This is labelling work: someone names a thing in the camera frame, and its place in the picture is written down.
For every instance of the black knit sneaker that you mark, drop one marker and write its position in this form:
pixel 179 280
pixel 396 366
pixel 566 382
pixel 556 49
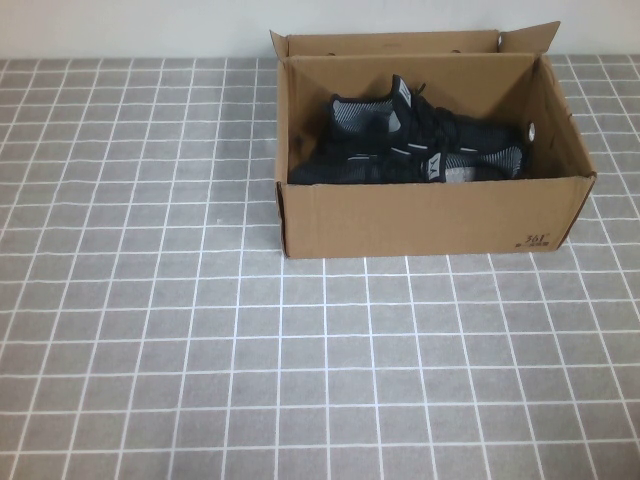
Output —
pixel 360 115
pixel 340 170

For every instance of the brown cardboard shoe box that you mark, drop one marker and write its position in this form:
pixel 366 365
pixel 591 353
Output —
pixel 430 220

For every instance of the white paper shoe stuffing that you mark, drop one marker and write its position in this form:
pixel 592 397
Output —
pixel 455 176

